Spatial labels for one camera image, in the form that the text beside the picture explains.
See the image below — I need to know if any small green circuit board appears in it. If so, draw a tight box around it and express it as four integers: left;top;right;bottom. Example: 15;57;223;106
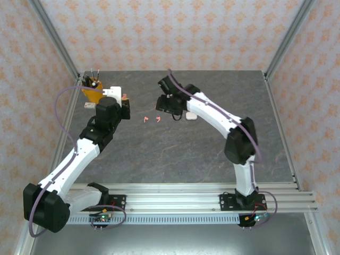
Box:
90;209;114;223
245;212;268;223

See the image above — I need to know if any grey slotted cable duct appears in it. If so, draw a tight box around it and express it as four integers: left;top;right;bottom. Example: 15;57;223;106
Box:
65;214;241;225

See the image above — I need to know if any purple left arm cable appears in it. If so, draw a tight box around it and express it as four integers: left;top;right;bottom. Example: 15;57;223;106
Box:
28;85;127;237

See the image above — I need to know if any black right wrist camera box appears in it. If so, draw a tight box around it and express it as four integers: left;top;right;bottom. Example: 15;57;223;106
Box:
158;75;177;96

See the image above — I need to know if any aluminium frame post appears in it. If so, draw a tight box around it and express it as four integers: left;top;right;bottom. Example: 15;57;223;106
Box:
28;0;82;82
263;0;317;80

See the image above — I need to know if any aluminium table edge rail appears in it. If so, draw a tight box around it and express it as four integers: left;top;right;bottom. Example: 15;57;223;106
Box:
69;182;303;192

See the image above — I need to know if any aluminium side rail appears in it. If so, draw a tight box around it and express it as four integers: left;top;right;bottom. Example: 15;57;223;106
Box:
13;78;83;255
263;71;330;255

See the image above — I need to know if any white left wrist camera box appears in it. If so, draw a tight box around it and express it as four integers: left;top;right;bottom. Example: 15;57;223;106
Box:
103;86;123;103

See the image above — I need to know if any yellow metal pen bucket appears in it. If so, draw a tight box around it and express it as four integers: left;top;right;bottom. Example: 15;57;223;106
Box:
81;79;105;104

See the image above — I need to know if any aluminium base beam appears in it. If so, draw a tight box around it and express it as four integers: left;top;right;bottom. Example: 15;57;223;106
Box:
66;191;319;213

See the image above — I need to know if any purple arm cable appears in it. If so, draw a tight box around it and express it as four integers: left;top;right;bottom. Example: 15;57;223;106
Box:
28;85;127;237
167;69;278;230

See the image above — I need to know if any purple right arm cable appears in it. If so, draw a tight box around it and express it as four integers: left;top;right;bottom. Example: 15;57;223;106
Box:
167;69;278;230

